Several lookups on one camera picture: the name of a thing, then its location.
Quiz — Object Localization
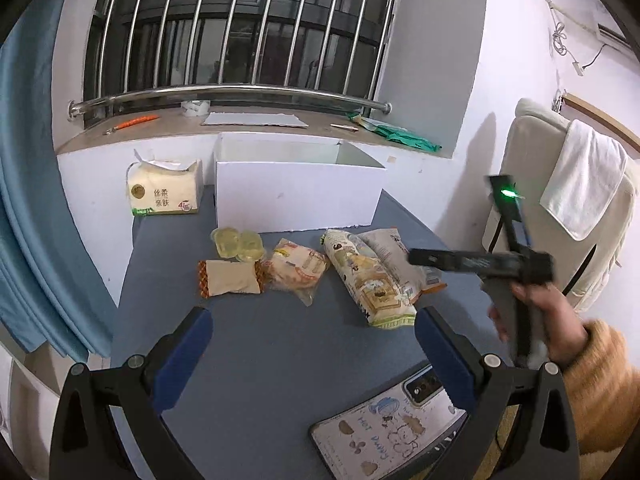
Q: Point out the white cardboard box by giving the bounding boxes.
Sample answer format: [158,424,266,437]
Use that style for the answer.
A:
[214,132,389,234]

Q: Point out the phone with cartoon case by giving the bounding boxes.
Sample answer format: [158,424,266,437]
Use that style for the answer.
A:
[309,377,469,480]

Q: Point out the cream snack bag green edge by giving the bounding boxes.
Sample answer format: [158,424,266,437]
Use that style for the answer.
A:
[320,228,418,330]

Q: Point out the white chair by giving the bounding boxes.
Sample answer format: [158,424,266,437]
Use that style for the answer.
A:
[482,97,640,312]

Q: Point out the green plastic packet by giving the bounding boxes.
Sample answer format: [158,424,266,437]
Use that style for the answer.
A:
[347,112,444,154]

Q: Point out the tissue pack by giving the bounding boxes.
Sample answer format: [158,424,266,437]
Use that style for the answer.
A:
[126,158,205,217]

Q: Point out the white wall cable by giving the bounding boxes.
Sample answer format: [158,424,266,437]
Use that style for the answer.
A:
[544,0,627,79]

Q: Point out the grey cardboard sheet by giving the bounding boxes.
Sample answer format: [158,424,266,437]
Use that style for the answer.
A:
[200,111,309,129]

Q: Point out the person's right hand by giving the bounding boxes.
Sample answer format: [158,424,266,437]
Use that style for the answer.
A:
[487,280,591,369]

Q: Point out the clear yellow jelly cup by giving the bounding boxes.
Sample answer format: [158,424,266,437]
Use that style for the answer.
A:
[235,230,265,263]
[210,226,244,260]

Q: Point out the white towel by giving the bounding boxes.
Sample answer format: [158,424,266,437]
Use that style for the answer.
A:
[540,119,629,241]

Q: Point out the blue curtain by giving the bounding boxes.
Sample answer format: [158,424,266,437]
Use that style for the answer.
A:
[0,0,122,362]

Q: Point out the wooden rail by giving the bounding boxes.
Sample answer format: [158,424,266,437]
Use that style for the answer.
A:
[552,91,640,154]

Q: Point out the metal window grille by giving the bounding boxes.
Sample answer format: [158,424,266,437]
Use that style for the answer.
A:
[67,0,422,122]

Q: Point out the clear packet of round cakes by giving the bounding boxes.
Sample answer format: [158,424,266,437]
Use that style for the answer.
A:
[262,238,331,307]

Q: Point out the white side shelf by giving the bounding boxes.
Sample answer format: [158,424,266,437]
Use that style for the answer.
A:
[0,340,71,480]

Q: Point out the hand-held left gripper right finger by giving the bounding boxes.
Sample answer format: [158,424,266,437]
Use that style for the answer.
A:
[415,306,581,480]

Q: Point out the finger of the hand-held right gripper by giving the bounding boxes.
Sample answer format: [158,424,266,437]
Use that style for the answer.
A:
[407,248,482,274]

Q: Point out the beige packet with orange ends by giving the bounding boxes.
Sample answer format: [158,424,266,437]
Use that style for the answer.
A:
[197,259,268,300]

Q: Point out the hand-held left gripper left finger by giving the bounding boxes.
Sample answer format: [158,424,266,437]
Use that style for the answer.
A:
[49,306,215,480]

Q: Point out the orange handled tool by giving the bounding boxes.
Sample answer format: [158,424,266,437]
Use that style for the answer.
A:
[103,114,161,136]

